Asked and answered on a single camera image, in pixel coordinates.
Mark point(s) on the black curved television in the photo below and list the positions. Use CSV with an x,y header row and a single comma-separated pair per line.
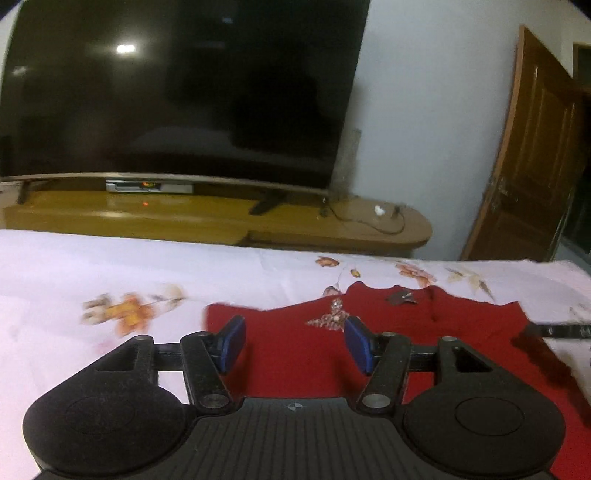
x,y
184,92

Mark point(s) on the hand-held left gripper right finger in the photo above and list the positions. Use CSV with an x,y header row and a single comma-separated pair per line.
x,y
358,341

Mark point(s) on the brown wooden door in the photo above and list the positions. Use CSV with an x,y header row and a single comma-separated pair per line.
x,y
535,152

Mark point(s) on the red knit sweater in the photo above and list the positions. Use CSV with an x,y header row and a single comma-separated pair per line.
x,y
300,355

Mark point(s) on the floral white bed sheet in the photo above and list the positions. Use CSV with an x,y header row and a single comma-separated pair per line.
x,y
69,263

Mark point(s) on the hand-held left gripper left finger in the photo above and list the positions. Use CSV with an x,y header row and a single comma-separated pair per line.
x,y
233,339

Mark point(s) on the small white object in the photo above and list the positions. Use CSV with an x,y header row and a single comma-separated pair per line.
x,y
380,210

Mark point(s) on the wooden television cabinet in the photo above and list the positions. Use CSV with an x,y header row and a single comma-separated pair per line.
x,y
194,217

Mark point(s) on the silver set-top box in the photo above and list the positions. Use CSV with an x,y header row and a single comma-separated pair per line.
x,y
147,186

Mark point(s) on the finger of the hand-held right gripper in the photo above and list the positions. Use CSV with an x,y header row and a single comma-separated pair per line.
x,y
561,331

